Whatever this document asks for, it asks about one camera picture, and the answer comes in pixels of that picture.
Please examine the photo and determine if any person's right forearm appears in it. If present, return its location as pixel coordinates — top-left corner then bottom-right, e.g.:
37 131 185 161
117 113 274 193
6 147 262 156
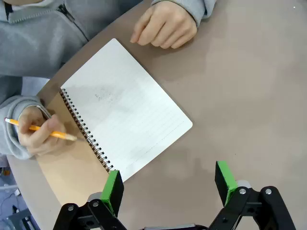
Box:
0 95 52 161

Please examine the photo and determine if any person's left forearm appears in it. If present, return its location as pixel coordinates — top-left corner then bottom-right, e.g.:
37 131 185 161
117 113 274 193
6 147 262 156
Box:
151 0 216 27

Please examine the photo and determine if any person's right hand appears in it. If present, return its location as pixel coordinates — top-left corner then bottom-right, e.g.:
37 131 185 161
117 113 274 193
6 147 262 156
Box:
17 105 70 156

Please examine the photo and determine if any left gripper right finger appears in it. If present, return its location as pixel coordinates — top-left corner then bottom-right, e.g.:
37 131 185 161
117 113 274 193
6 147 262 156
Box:
207 161 297 230

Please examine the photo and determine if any person in grey hoodie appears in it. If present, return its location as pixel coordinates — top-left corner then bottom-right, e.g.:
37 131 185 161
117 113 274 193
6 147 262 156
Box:
0 0 144 96

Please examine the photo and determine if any orange pencil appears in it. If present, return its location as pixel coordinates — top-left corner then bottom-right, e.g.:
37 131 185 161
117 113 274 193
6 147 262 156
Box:
4 117 78 141

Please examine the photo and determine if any spiral notebook with brown cover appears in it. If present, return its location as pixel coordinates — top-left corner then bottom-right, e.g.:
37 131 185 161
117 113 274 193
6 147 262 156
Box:
35 38 193 207

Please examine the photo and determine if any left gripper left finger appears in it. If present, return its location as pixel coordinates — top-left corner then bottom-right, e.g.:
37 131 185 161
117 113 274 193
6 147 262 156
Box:
52 169 128 230

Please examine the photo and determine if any person's left hand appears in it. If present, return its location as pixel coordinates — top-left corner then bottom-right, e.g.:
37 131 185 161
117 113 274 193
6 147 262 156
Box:
130 0 198 50

